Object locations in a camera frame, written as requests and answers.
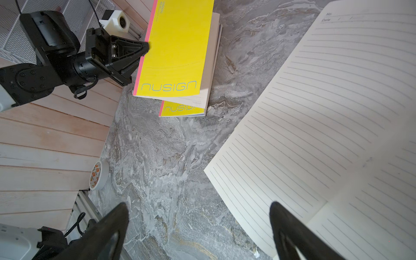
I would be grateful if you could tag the white wire mesh shelf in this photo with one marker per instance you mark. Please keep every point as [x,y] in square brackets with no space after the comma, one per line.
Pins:
[30,28]

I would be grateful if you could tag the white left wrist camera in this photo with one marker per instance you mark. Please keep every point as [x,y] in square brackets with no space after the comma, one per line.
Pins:
[115,22]

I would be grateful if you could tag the yellow cover notebook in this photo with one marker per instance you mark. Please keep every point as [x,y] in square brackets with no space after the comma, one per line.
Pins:
[174,109]

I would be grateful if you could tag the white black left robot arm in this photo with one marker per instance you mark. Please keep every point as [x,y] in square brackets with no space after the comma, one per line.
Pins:
[59,61]

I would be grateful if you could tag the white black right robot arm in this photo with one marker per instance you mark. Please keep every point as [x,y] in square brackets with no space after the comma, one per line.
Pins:
[36,244]

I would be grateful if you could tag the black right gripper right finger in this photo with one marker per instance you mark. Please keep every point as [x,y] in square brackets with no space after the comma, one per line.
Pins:
[292,237]

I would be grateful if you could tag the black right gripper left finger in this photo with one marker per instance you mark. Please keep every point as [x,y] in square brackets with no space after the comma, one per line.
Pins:
[104,241]

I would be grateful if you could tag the open white lined notebook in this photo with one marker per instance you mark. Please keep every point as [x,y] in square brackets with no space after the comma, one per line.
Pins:
[333,137]

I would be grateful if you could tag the white tape roll on table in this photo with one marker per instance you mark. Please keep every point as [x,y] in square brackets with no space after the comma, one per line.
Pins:
[99,175]

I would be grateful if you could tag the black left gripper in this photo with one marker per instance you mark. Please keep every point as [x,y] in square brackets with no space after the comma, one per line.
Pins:
[108,57]

